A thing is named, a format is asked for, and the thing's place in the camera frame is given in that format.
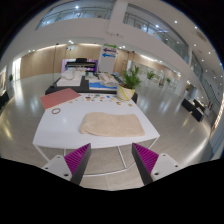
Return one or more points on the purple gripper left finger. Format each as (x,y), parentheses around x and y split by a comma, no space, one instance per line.
(72,166)

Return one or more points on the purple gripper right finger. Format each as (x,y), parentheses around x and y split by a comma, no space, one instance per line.
(153,166)

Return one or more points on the beige folded towel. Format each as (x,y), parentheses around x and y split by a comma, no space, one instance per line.
(109,125)

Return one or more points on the white table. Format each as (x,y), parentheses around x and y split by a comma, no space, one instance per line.
(59,126)

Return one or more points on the red placemat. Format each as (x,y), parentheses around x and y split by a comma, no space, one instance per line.
(59,97)

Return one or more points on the black bench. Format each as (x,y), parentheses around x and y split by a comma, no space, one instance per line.
(195,112)

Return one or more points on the black display platform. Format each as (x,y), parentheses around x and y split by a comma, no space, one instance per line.
(81,86)

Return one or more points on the potted green plant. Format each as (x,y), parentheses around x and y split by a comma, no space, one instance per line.
(126,89)

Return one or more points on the black piano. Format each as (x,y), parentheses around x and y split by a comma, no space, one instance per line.
(80,62)

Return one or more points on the direction sign with arrows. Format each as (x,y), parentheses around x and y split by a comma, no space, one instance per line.
(109,50)

